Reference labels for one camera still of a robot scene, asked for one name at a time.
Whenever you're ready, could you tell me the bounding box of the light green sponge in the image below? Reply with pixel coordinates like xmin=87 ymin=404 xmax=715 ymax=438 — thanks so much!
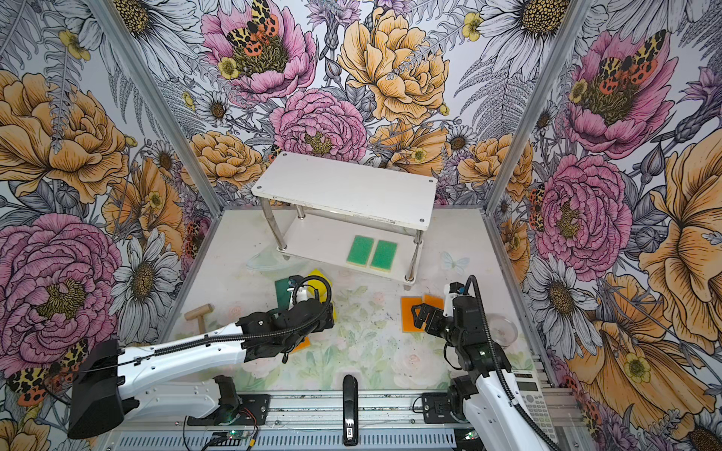
xmin=346 ymin=235 xmax=375 ymax=267
xmin=370 ymin=240 xmax=398 ymax=272

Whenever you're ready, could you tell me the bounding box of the orange sponge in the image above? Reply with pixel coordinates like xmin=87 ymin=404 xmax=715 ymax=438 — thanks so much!
xmin=400 ymin=297 xmax=423 ymax=334
xmin=423 ymin=294 xmax=445 ymax=310
xmin=291 ymin=336 xmax=310 ymax=353

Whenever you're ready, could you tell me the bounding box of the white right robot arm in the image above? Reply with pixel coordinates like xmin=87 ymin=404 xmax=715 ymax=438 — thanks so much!
xmin=410 ymin=275 xmax=560 ymax=450

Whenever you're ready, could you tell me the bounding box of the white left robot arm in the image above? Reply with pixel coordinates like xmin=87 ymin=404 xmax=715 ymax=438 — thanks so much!
xmin=68 ymin=299 xmax=334 ymax=440

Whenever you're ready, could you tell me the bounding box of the white two-tier metal shelf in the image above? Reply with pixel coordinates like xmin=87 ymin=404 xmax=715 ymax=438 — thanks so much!
xmin=252 ymin=152 xmax=437 ymax=287

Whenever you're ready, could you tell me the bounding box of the clear glass dish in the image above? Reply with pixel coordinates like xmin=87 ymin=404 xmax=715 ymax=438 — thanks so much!
xmin=487 ymin=314 xmax=519 ymax=348

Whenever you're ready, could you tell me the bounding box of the dark green scouring sponge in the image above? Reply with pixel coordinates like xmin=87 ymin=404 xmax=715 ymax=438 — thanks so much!
xmin=275 ymin=278 xmax=293 ymax=310

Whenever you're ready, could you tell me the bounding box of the small wooden mallet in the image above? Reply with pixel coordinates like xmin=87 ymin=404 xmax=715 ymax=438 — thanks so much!
xmin=184 ymin=304 xmax=214 ymax=334

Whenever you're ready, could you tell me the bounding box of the yellow sponge flat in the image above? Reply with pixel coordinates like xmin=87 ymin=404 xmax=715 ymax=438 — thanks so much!
xmin=306 ymin=269 xmax=333 ymax=303

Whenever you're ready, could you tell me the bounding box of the white desk calculator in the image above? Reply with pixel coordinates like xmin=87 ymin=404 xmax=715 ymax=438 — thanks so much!
xmin=513 ymin=370 xmax=558 ymax=443

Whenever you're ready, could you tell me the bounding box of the black stapler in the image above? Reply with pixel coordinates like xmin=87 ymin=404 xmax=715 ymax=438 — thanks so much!
xmin=342 ymin=374 xmax=359 ymax=446

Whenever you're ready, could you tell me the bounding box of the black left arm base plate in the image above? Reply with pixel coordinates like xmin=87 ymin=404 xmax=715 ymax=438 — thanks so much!
xmin=186 ymin=394 xmax=272 ymax=427

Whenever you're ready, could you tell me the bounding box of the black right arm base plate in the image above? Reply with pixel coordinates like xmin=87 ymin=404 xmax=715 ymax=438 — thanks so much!
xmin=420 ymin=392 xmax=467 ymax=425

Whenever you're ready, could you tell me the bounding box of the aluminium front rail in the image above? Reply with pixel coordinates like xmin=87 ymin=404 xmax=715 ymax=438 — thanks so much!
xmin=92 ymin=389 xmax=596 ymax=450

